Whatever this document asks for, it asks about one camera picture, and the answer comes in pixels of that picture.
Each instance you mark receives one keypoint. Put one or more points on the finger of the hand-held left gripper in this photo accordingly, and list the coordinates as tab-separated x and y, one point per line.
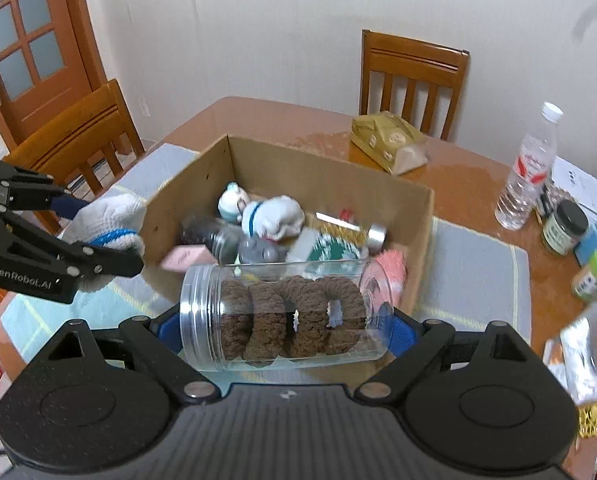
66	205
113	262

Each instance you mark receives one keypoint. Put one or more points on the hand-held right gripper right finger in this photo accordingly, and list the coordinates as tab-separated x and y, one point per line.
403	332

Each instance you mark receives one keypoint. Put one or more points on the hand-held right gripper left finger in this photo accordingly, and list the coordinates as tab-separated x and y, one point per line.
166	327

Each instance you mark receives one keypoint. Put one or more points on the pink knitted sock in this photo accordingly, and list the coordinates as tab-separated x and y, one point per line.
393	267

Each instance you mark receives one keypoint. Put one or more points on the small pink box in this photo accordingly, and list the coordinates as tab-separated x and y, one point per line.
183	258

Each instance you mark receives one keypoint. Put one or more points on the bottle of yellow capsules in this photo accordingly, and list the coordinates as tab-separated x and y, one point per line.
376	235

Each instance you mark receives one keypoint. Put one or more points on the green white packet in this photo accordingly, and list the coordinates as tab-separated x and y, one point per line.
328	250

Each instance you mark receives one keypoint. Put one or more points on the clear jar with brown rings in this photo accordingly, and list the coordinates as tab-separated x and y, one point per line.
278	320

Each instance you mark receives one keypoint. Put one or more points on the grey cat toy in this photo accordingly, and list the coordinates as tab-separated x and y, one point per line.
258	250

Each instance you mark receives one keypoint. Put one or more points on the white blue figurine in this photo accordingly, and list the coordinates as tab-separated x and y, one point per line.
231	202

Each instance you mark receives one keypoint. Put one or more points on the brown cardboard box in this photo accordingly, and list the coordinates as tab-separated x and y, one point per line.
328	180

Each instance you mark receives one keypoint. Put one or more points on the wooden chair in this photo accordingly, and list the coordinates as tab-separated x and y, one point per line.
413	65
73	135

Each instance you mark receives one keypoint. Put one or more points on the blue checked table cloth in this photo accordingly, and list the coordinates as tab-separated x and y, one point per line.
478	270

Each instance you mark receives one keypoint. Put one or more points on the wooden door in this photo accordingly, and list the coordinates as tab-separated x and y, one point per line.
33	95

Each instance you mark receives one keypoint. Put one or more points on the glass jar with dark lid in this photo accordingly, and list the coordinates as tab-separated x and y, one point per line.
561	232

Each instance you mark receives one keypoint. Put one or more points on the small bottle with green lid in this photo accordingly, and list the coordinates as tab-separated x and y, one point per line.
591	280

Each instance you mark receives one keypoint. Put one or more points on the yellow tissue packet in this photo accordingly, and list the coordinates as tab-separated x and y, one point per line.
383	137

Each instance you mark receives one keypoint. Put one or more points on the clear plastic water bottle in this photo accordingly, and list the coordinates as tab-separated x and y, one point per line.
526	170

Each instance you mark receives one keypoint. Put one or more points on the gold ornament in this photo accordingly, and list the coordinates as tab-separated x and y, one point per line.
592	417

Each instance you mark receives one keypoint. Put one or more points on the small blue box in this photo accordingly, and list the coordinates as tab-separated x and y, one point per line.
596	242

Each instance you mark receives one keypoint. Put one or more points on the white paper sheets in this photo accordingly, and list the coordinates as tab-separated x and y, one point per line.
578	180

